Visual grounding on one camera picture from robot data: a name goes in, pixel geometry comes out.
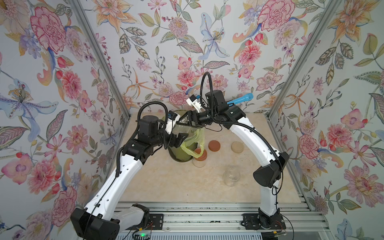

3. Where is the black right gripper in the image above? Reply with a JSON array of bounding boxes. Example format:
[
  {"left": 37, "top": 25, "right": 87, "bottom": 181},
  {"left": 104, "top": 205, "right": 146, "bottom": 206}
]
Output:
[{"left": 178, "top": 113, "right": 221, "bottom": 130}]

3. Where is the clear plastic rice jar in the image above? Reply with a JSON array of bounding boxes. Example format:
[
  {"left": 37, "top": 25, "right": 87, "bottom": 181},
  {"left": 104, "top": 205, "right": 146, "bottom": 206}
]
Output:
[{"left": 223, "top": 167, "right": 241, "bottom": 187}]

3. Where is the rice jar beige lid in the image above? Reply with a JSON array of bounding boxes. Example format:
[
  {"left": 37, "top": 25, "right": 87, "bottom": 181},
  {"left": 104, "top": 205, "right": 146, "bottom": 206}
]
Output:
[{"left": 168, "top": 120, "right": 197, "bottom": 140}]

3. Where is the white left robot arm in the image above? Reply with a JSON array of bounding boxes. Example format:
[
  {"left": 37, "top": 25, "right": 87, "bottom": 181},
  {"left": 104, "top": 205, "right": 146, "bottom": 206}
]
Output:
[{"left": 70, "top": 101, "right": 188, "bottom": 240}]

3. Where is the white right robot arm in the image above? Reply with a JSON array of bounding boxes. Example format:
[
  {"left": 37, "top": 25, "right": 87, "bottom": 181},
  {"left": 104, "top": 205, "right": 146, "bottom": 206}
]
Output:
[{"left": 177, "top": 72, "right": 290, "bottom": 230}]

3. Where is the green plastic bin liner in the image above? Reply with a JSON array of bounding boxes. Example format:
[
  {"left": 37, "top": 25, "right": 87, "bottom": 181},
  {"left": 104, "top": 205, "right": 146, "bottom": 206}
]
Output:
[{"left": 167, "top": 109, "right": 206, "bottom": 160}]

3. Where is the black mesh waste bin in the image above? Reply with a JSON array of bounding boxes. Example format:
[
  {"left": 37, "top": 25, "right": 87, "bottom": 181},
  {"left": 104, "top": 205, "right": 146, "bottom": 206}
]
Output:
[{"left": 166, "top": 109, "right": 205, "bottom": 163}]

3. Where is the closed jar brown lid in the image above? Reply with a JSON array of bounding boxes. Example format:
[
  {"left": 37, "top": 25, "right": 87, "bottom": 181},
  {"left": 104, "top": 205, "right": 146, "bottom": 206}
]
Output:
[{"left": 193, "top": 148, "right": 208, "bottom": 168}]

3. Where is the blue toy microphone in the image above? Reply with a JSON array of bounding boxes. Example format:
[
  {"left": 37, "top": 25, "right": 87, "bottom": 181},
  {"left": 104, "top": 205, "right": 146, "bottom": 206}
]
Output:
[{"left": 227, "top": 93, "right": 254, "bottom": 106}]

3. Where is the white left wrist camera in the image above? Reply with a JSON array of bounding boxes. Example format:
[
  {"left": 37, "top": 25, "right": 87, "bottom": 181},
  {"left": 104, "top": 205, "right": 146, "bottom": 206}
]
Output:
[{"left": 166, "top": 111, "right": 181, "bottom": 135}]

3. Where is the aluminium corner post left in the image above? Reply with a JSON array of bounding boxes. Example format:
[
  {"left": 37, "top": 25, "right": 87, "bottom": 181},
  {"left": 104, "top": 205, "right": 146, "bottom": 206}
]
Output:
[{"left": 69, "top": 0, "right": 131, "bottom": 119}]

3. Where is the aluminium corner post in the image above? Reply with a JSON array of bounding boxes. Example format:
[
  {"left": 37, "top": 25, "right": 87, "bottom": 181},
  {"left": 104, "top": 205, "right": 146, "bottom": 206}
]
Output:
[
  {"left": 69, "top": 0, "right": 131, "bottom": 119},
  {"left": 268, "top": 0, "right": 343, "bottom": 119}
]

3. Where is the aluminium corner post right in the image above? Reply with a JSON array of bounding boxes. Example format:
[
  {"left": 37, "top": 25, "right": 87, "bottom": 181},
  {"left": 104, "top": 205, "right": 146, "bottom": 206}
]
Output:
[{"left": 268, "top": 0, "right": 343, "bottom": 119}]

